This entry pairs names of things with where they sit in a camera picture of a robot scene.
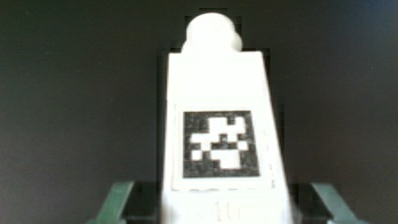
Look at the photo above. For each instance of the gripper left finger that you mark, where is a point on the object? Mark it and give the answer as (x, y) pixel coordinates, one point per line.
(113, 208)

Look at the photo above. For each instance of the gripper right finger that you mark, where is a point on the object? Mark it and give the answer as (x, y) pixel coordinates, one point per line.
(339, 208)

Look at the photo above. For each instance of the white table leg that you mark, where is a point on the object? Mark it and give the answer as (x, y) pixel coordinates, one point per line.
(225, 183)

